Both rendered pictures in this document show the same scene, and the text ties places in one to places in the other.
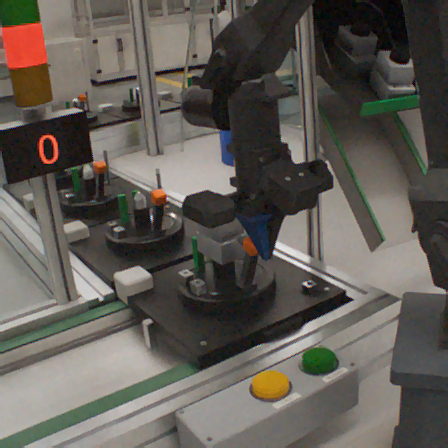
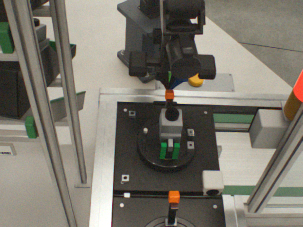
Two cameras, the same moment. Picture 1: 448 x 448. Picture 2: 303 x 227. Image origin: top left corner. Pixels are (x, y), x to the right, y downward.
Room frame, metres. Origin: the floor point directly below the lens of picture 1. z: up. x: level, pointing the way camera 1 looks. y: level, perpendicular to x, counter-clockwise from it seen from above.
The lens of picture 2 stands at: (1.27, 0.20, 1.78)
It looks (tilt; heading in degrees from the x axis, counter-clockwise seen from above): 53 degrees down; 206
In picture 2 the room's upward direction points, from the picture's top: 6 degrees clockwise
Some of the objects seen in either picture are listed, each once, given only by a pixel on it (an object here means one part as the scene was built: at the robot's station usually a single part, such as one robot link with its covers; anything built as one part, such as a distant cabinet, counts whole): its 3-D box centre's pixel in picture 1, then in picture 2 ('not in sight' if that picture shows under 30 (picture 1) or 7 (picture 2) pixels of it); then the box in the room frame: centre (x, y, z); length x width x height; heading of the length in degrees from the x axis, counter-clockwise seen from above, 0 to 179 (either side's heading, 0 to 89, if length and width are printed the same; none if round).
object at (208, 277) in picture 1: (225, 282); (167, 143); (0.78, 0.00, 0.98); 0.14 x 0.14 x 0.02
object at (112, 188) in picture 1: (89, 183); not in sight; (1.20, 0.27, 1.01); 0.24 x 0.24 x 0.13; 31
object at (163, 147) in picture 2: not in sight; (163, 151); (0.82, 0.02, 1.01); 0.01 x 0.01 x 0.05; 31
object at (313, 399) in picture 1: (271, 408); (194, 88); (0.55, -0.03, 0.93); 0.21 x 0.07 x 0.06; 121
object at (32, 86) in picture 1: (31, 84); (302, 103); (0.78, 0.23, 1.28); 0.05 x 0.05 x 0.05
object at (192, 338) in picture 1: (226, 294); (166, 147); (0.78, 0.00, 0.96); 0.24 x 0.24 x 0.02; 31
